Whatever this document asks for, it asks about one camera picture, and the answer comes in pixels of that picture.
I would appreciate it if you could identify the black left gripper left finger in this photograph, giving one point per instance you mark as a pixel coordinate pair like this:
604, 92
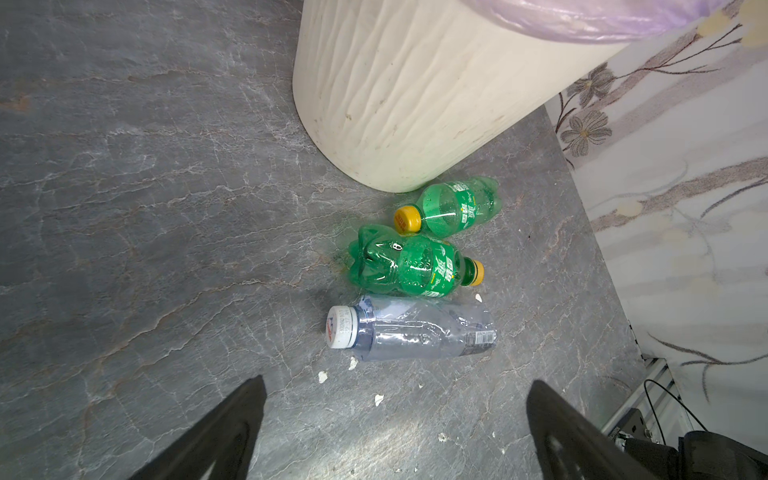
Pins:
220, 445

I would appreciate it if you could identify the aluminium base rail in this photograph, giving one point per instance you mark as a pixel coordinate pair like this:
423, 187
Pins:
658, 401

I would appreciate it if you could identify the green bottle yellow cap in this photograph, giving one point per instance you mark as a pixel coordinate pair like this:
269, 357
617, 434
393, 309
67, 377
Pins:
386, 262

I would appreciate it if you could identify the pink bin liner bag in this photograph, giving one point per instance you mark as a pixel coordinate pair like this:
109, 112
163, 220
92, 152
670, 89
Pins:
595, 21

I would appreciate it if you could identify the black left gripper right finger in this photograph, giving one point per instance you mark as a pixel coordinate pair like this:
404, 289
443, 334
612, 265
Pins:
568, 446

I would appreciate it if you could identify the clear crushed water bottle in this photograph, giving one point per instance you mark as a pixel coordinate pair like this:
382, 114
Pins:
383, 328

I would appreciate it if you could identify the cream plastic waste bin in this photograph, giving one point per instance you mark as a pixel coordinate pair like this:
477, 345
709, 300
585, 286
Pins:
394, 93

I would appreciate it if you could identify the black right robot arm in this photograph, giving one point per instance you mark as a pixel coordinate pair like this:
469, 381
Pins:
699, 455

